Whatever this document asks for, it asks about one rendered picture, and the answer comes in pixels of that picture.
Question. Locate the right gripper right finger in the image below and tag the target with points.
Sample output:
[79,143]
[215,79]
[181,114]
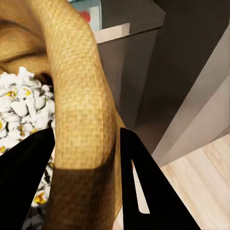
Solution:
[167,211]

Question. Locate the popcorn bag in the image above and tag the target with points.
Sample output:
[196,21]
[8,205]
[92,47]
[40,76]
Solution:
[52,40]

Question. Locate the fridge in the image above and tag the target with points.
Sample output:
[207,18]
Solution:
[185,103]

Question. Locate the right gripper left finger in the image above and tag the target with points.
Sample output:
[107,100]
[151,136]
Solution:
[21,170]

